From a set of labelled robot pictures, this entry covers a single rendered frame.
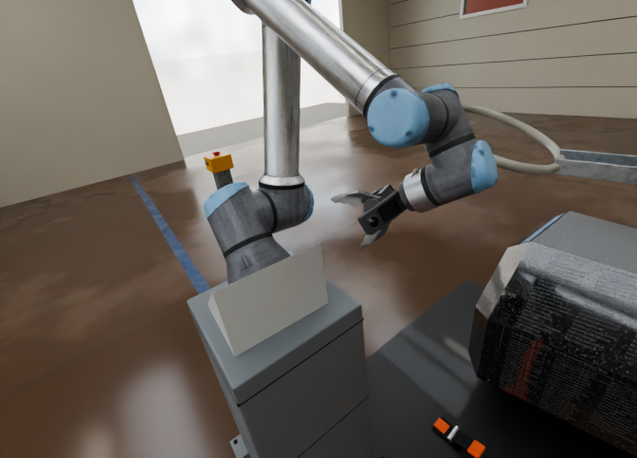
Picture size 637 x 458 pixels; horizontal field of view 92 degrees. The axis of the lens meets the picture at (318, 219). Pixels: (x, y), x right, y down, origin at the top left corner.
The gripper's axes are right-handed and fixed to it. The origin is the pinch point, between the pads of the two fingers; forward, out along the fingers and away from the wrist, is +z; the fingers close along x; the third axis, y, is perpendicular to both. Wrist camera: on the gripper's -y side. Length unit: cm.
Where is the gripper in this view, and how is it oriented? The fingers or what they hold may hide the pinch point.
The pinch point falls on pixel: (343, 225)
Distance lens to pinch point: 81.4
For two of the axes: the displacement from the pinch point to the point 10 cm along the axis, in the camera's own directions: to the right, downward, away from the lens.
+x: -5.2, -8.4, -1.4
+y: 5.3, -4.5, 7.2
